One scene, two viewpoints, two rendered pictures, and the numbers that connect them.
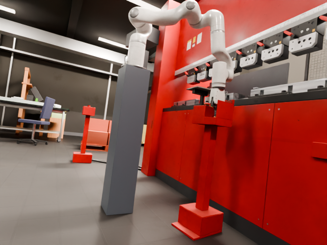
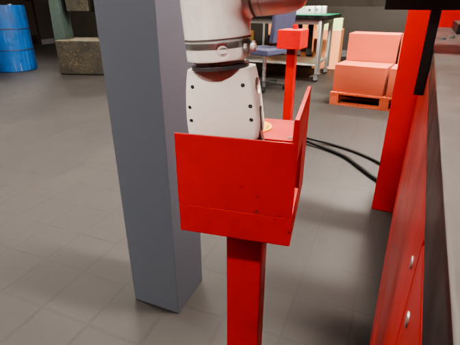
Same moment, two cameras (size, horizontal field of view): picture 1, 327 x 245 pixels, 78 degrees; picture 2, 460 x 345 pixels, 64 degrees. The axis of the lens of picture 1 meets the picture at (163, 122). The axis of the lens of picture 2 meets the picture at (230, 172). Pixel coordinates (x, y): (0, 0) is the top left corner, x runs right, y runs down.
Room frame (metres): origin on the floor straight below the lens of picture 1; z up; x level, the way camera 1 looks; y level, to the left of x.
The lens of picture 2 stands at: (0.96, -0.71, 0.96)
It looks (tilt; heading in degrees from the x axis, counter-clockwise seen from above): 25 degrees down; 51
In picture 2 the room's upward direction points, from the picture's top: straight up
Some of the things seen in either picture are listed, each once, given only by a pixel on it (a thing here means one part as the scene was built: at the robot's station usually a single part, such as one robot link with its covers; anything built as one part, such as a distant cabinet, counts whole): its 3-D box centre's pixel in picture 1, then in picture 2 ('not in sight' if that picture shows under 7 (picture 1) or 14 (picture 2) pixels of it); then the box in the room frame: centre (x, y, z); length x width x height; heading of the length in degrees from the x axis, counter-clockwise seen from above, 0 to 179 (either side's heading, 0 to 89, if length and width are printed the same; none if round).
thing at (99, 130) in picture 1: (107, 134); (393, 70); (4.68, 1.25, 0.34); 1.12 x 0.80 x 0.67; 117
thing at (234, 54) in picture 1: (232, 62); not in sight; (1.73, -0.54, 1.25); 0.15 x 0.09 x 0.17; 25
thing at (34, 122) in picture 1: (36, 119); (266, 46); (4.16, 2.60, 0.50); 0.58 x 0.55 x 0.99; 119
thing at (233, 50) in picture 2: (218, 86); (220, 50); (1.26, -0.32, 0.91); 0.09 x 0.08 x 0.03; 126
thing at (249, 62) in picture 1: (251, 56); not in sight; (1.55, -0.62, 1.25); 0.15 x 0.09 x 0.17; 25
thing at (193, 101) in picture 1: (185, 105); not in sight; (2.39, -0.23, 0.92); 0.50 x 0.06 x 0.10; 25
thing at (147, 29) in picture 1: (141, 31); not in sight; (1.48, 0.25, 1.30); 0.19 x 0.12 x 0.24; 161
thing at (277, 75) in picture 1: (239, 93); not in sight; (2.32, -0.83, 1.12); 1.13 x 0.02 x 0.44; 25
